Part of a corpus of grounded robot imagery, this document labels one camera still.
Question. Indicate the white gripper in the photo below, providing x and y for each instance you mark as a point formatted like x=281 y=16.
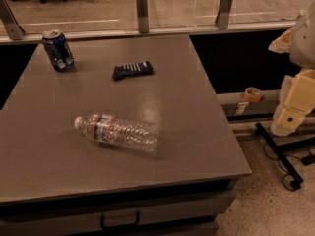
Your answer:
x=304 y=41

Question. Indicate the clear plastic water bottle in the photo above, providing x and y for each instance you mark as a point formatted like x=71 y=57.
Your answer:
x=125 y=133

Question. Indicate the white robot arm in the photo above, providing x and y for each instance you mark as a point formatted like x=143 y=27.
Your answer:
x=302 y=43

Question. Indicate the roll of tan tape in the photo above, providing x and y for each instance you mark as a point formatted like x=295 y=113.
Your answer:
x=252 y=94

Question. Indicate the grey metal floor beam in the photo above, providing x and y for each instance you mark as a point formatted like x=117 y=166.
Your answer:
x=236 y=107

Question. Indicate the grey drawer cabinet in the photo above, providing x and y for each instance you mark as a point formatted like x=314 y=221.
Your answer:
x=182 y=210

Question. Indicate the blue soda can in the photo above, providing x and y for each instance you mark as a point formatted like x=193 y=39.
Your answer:
x=58 y=50

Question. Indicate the black floor stand frame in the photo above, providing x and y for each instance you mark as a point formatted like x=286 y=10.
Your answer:
x=280 y=151

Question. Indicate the right metal rail bracket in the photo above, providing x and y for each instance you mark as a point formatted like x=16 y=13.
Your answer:
x=222 y=18

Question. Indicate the metal rail bracket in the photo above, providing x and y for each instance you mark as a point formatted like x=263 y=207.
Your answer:
x=222 y=18
x=142 y=16
x=13 y=29

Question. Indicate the middle metal rail bracket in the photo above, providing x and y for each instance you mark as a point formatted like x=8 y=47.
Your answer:
x=142 y=16

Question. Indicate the black drawer handle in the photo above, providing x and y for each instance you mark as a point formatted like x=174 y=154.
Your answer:
x=119 y=220

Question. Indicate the left metal rail bracket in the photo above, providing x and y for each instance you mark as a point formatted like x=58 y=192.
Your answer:
x=13 y=29

